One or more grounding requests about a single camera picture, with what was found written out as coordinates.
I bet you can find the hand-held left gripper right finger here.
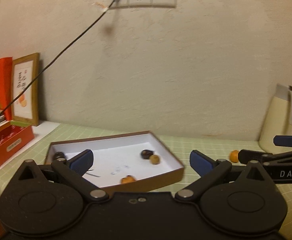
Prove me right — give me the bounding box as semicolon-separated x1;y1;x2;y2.
174;149;272;201

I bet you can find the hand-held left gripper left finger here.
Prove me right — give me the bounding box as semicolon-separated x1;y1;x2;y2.
16;149;110;202

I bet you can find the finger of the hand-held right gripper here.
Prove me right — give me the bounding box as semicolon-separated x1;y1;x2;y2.
238;149;292;167
273;134;292;148

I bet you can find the brown cardboard box white inside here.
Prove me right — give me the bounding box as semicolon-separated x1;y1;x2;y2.
44;130;185;192

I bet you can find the tan round longan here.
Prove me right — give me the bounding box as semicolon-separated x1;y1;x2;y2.
149;154;161;166

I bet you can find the orange brown fruit piece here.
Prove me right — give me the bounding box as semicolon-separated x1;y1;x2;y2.
121;175;137;184

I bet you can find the lumpy dark brown fruit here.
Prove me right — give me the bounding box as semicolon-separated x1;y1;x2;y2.
141;149;154;160

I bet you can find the green checked tablecloth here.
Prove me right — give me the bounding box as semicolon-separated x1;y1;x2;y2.
0;122;292;198

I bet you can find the cream thermos jug grey lid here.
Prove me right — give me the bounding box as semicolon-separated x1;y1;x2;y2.
258;83;292;155

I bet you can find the orange gift box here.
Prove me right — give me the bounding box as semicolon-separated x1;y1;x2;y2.
0;122;36;170

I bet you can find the wooden framed picture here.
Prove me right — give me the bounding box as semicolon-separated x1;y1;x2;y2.
11;52;41;127

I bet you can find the orange paper envelope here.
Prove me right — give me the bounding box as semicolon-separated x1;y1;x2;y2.
0;57;14;120

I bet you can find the black power cable with plug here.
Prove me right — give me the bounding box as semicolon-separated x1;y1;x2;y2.
0;0;122;132

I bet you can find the white cable tag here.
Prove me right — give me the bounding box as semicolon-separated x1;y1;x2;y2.
92;2;109;12

